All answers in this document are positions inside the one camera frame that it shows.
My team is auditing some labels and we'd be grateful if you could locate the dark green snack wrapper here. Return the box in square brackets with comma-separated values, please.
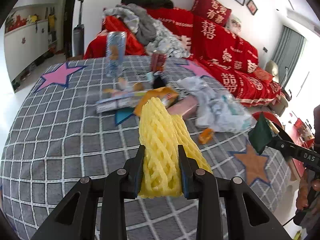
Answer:
[248, 113, 279, 155]

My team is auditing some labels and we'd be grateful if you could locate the yellow foam fruit net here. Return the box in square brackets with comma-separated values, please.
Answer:
[139, 97, 212, 198]

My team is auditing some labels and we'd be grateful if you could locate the white plastic bag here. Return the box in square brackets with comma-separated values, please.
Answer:
[177, 76, 255, 134]

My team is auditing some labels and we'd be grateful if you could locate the pink snack wrapper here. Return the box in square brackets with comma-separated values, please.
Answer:
[167, 95, 198, 120]

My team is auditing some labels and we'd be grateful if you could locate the orange board game wrapper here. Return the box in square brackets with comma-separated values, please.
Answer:
[133, 87, 179, 116]

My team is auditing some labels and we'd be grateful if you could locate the red plastic stool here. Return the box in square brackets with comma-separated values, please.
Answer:
[252, 111, 282, 128]

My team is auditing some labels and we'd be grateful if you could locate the beige armchair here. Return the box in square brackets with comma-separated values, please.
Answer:
[265, 60, 292, 117]

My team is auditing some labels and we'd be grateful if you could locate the small red cushion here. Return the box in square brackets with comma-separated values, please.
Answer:
[253, 67, 273, 85]

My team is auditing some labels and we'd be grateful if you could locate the grey checked star tablecloth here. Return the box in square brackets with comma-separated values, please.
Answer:
[1, 58, 291, 239]

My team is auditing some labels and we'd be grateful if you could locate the white printed flat package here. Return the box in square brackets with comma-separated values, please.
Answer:
[96, 90, 146, 114]

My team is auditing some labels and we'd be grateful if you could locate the red wedding sofa cover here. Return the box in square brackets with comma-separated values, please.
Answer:
[83, 6, 283, 107]

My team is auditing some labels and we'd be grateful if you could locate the teal curtain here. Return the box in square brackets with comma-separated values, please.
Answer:
[271, 25, 306, 87]

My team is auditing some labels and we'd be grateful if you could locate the white plush doll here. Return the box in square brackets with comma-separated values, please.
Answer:
[226, 14, 242, 35]

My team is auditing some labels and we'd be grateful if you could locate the red soda can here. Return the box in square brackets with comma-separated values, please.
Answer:
[150, 50, 167, 73]

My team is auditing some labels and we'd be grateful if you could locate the tall blue drink can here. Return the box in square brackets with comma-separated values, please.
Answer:
[106, 31, 127, 79]

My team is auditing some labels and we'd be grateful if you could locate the grey blanket pile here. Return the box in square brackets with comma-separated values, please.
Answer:
[103, 3, 190, 58]

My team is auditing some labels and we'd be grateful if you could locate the red embroidered square pillow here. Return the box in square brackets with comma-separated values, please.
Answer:
[191, 0, 232, 27]

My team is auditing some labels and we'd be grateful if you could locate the upright vacuum cleaner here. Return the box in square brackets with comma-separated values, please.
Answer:
[73, 0, 84, 57]

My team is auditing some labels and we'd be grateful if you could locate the black clothing on sofa back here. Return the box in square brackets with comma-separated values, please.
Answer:
[121, 0, 174, 9]

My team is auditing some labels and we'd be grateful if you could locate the right small photo frame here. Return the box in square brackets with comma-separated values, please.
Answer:
[246, 0, 258, 15]

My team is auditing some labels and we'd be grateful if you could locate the white wall cabinet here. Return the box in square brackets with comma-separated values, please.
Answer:
[4, 3, 57, 90]

